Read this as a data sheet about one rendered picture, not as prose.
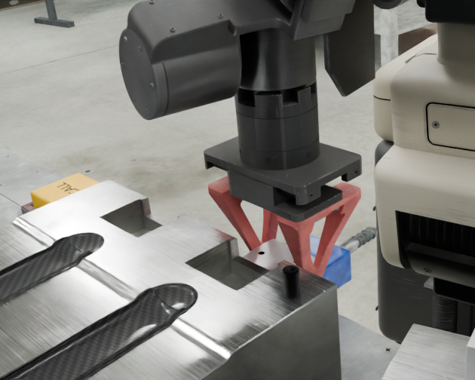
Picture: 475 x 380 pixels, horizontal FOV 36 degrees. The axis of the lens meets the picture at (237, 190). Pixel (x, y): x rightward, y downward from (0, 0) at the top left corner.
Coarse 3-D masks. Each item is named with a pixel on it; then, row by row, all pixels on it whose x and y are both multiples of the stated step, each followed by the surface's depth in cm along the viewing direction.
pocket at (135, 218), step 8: (136, 200) 58; (144, 200) 58; (120, 208) 57; (128, 208) 58; (136, 208) 58; (144, 208) 58; (104, 216) 56; (112, 216) 57; (120, 216) 57; (128, 216) 58; (136, 216) 58; (144, 216) 59; (152, 216) 58; (112, 224) 57; (120, 224) 57; (128, 224) 58; (136, 224) 59; (144, 224) 59; (152, 224) 58; (160, 224) 57; (128, 232) 58; (136, 232) 59; (144, 232) 59
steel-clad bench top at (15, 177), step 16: (0, 160) 94; (16, 160) 94; (0, 176) 89; (16, 176) 89; (32, 176) 88; (48, 176) 88; (0, 192) 85; (16, 192) 84; (0, 208) 81; (16, 208) 80; (0, 224) 77; (352, 320) 55; (352, 336) 54; (368, 336) 54; (384, 336) 53; (352, 352) 52; (368, 352) 52; (384, 352) 52; (352, 368) 51; (368, 368) 50; (384, 368) 50
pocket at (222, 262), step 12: (204, 252) 49; (216, 252) 50; (228, 252) 51; (192, 264) 49; (204, 264) 50; (216, 264) 50; (228, 264) 51; (240, 264) 50; (252, 264) 50; (216, 276) 51; (228, 276) 51; (240, 276) 51; (252, 276) 50; (240, 288) 50
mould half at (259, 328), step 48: (96, 192) 60; (0, 240) 55; (48, 240) 54; (144, 240) 52; (192, 240) 51; (48, 288) 48; (96, 288) 47; (144, 288) 46; (336, 288) 44; (0, 336) 44; (48, 336) 43; (192, 336) 41; (240, 336) 40; (288, 336) 42; (336, 336) 46
